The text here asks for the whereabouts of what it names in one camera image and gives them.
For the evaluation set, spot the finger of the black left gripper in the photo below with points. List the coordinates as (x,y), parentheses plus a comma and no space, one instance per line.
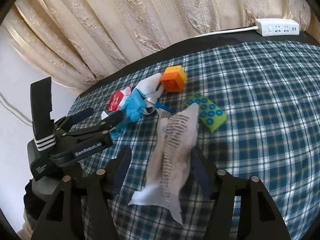
(105,125)
(65,123)

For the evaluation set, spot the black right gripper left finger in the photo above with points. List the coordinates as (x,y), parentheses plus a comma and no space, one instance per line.
(61,217)

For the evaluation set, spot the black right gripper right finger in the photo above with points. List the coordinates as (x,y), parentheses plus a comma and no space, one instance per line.
(259,216)

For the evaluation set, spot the white printed bag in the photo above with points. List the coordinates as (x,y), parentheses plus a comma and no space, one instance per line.
(169,166)

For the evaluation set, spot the red balloon glue packet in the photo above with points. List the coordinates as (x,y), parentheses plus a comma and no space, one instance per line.
(116,101)

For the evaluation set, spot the crumpled teal wrapper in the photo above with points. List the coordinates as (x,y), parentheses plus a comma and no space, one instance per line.
(135,107)

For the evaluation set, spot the white eraser block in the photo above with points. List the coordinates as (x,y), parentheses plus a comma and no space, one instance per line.
(151,86)

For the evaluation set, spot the orange toy brick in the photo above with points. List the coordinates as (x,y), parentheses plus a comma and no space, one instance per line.
(173,79)

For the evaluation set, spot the cream patterned curtain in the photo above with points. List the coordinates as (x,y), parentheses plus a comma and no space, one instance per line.
(79,42)

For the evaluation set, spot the green blue-studded toy brick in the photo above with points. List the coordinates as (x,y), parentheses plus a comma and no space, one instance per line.
(210,114)

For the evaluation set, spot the blue plaid cloth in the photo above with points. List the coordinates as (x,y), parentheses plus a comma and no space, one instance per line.
(269,92)

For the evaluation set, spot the white power strip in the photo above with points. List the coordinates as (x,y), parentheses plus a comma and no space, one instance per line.
(277,27)

